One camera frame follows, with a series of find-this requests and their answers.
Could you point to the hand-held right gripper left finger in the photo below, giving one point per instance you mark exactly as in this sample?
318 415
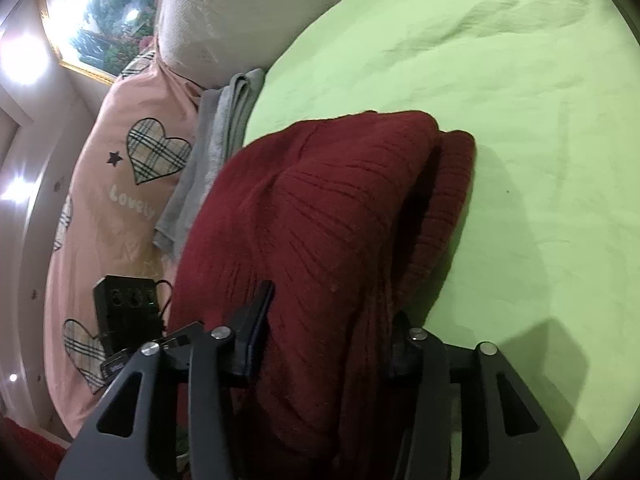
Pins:
257 317

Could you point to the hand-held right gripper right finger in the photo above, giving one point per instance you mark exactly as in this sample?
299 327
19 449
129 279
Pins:
402 347

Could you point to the dark red knit sweater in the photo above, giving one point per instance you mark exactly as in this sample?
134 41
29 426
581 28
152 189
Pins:
310 210

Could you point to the pink heart print quilt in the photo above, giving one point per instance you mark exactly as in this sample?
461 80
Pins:
100 220

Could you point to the grey folded cloth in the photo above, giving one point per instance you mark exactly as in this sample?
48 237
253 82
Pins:
215 160

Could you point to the bright ceiling light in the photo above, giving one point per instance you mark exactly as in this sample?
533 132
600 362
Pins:
19 60
15 191

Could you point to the light green bed sheet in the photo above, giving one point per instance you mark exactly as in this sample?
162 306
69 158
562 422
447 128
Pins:
525 135

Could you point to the gold framed landscape painting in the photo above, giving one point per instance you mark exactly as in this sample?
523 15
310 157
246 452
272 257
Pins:
100 15

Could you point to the white floral print pillow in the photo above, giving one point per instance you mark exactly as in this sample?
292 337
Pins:
225 15

